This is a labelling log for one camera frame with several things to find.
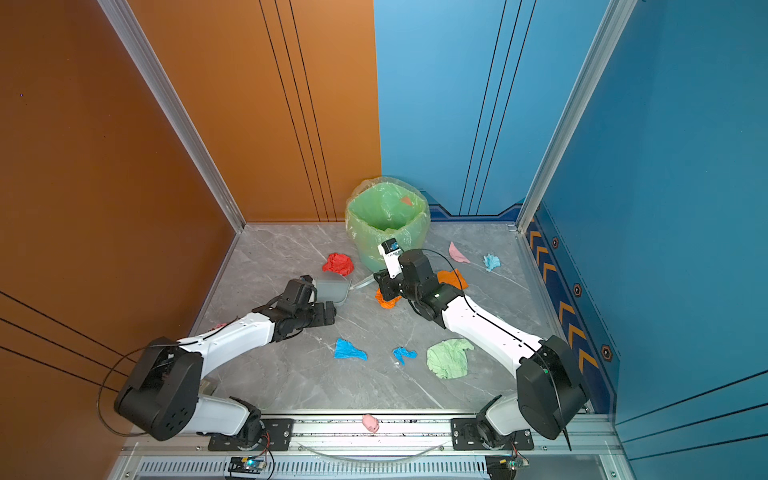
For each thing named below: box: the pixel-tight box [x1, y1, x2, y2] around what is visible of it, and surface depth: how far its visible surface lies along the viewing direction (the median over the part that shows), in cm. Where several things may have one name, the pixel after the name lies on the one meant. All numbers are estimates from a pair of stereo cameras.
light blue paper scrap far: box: [483, 253, 501, 272], surface depth 110 cm
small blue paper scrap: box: [392, 347, 418, 366], surface depth 88 cm
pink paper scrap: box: [448, 241, 471, 264], surface depth 111 cm
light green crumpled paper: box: [427, 338, 475, 379], surface depth 86 cm
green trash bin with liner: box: [345, 176, 432, 275], surface depth 98 cm
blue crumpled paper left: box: [334, 338, 368, 361], surface depth 89 cm
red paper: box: [322, 252, 354, 277], surface depth 110 cm
